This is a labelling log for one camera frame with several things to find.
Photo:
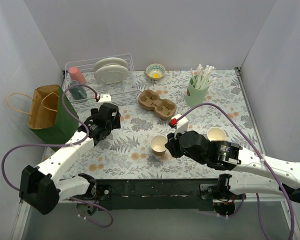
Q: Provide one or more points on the floral table mat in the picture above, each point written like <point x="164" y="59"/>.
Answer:
<point x="126" y="153"/>

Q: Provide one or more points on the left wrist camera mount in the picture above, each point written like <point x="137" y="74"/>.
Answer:
<point x="103" y="98"/>

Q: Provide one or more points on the front white plate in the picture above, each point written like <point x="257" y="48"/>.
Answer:
<point x="111" y="74"/>

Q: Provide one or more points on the white plate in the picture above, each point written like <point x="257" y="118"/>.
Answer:
<point x="111" y="74"/>
<point x="110" y="61"/>

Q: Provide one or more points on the stacked brown paper cups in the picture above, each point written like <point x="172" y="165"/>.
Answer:
<point x="216" y="134"/>

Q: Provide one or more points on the white wire dish rack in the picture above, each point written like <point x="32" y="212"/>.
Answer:
<point x="122" y="93"/>

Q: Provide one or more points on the grey-green mug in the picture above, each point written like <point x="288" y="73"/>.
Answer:
<point x="77" y="92"/>

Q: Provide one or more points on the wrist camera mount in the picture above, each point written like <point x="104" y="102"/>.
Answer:
<point x="103" y="98"/>
<point x="180" y="126"/>

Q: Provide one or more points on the pink cup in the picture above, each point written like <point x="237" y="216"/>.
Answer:
<point x="76" y="75"/>

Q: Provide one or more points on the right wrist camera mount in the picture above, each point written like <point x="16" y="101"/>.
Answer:
<point x="180" y="126"/>

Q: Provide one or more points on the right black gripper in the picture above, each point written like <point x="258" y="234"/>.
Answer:
<point x="171" y="146"/>

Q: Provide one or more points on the green straw holder cup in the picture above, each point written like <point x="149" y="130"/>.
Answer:
<point x="193" y="95"/>

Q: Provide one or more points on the brown paper coffee cup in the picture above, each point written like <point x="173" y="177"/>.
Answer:
<point x="157" y="145"/>

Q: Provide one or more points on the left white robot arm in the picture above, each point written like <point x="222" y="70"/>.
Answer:
<point x="62" y="160"/>

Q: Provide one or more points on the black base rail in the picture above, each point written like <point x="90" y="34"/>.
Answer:
<point x="135" y="194"/>

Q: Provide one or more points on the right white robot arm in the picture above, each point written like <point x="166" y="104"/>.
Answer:
<point x="272" y="176"/>

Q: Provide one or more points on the patterned small bowl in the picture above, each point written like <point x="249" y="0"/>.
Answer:
<point x="155" y="71"/>

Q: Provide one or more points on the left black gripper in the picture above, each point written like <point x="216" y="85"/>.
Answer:
<point x="112" y="116"/>

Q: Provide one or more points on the rear white plate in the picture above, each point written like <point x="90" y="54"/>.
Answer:
<point x="110" y="61"/>

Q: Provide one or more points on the cardboard cup carrier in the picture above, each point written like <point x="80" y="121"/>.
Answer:
<point x="162" y="107"/>

